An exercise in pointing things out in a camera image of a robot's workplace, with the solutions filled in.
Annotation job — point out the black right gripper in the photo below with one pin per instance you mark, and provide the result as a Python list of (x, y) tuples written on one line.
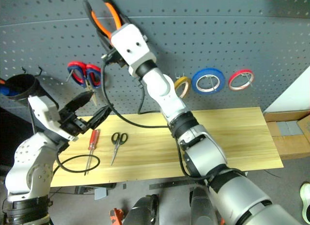
[(113, 57)]

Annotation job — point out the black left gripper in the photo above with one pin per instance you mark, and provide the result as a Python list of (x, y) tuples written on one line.
[(71, 123)]

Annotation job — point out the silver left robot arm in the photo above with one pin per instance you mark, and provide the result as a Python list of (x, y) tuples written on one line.
[(31, 162)]

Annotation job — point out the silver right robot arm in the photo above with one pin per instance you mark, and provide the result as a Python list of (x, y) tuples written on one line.
[(206, 157)]

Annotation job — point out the silver pegboard hook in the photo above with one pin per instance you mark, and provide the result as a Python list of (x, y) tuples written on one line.
[(180, 75), (247, 77), (211, 80), (69, 76)]

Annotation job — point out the yellow tape roll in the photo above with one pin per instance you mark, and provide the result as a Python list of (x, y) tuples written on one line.
[(178, 83)]

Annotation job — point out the grey pegboard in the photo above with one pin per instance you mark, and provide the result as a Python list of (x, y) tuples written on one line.
[(218, 40)]

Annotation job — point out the blue tape roll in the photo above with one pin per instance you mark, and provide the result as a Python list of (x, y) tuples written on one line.
[(208, 71)]

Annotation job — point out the red tape roll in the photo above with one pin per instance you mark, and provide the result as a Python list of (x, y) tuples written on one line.
[(238, 72)]

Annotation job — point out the grey tape patch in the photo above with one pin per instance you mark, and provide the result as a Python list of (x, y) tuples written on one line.
[(289, 128)]

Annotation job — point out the black round cup holder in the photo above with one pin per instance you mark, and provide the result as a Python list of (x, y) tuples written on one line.
[(31, 89)]

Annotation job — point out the small grey box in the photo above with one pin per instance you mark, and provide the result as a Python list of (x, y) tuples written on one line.
[(100, 193)]

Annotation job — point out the blue item in cup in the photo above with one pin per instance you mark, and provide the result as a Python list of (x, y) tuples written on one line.
[(6, 90)]

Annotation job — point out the orange item in cup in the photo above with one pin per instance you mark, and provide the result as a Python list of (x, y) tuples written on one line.
[(2, 81)]

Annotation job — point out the black metal bar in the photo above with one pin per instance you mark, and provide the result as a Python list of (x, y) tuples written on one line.
[(169, 184)]

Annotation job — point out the orange and black object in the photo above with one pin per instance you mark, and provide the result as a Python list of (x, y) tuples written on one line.
[(116, 216)]

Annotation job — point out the dark rounded shape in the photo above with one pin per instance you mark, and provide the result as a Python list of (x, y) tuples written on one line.
[(143, 210)]

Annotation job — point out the white panel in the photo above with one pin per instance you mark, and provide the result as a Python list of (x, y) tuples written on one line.
[(295, 94)]

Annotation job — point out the brown cardboard box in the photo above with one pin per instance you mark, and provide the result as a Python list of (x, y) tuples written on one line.
[(290, 145)]

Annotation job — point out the white and green shoe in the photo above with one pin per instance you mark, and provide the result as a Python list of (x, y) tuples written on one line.
[(305, 200)]

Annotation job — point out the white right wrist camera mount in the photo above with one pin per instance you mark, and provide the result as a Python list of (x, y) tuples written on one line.
[(130, 40)]

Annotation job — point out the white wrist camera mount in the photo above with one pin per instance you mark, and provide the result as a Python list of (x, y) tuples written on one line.
[(130, 40), (44, 111)]

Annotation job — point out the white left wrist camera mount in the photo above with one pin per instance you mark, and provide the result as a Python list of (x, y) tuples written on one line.
[(44, 111)]

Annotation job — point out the black table frame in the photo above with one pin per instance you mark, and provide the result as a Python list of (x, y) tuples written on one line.
[(84, 188)]

